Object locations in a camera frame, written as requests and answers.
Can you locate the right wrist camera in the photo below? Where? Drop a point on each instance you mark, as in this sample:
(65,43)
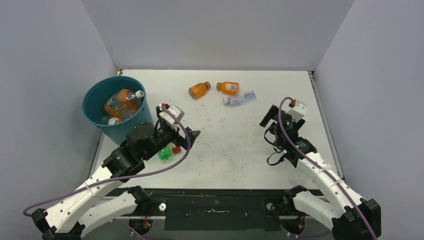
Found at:
(297,110)

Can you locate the blue label water bottle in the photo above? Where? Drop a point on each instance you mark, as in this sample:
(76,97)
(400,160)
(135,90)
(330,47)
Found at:
(110,120)

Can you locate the orange bottle with barcode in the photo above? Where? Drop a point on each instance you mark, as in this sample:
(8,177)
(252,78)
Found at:
(227,87)

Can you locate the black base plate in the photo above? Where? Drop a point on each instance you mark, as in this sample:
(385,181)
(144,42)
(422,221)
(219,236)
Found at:
(217,209)

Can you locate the green plastic bottle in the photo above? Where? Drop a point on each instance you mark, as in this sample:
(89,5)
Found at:
(165,154)

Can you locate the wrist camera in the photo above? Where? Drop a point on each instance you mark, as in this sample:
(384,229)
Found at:
(169,113)
(297,110)

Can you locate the red cap small bottle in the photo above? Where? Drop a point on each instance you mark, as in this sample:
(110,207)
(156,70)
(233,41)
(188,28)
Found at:
(176,149)

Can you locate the large orange label bottle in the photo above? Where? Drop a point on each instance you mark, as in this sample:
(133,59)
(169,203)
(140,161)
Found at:
(124,104)

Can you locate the small orange juice bottle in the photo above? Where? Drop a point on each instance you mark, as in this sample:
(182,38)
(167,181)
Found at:
(199,90)

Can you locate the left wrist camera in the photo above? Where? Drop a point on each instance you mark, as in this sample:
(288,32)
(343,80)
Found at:
(169,113)

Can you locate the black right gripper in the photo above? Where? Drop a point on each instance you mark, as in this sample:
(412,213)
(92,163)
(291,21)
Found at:
(270,115)

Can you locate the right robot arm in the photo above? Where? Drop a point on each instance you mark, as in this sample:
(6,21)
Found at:
(344,212)

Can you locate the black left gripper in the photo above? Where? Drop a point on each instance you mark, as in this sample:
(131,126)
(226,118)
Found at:
(178,140)

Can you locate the teal plastic bin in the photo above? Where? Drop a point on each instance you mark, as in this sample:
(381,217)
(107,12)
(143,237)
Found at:
(95,98)

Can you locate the crushed clear water bottle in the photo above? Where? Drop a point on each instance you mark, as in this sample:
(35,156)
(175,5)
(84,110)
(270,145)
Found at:
(239,99)

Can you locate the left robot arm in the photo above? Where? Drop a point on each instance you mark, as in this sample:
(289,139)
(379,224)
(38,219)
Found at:
(78,214)

